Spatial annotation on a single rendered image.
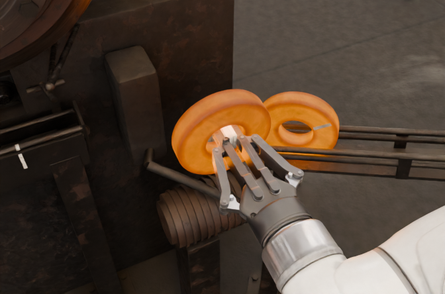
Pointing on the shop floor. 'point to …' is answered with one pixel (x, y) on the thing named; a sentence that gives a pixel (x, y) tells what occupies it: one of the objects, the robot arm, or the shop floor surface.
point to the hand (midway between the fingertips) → (222, 127)
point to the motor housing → (197, 232)
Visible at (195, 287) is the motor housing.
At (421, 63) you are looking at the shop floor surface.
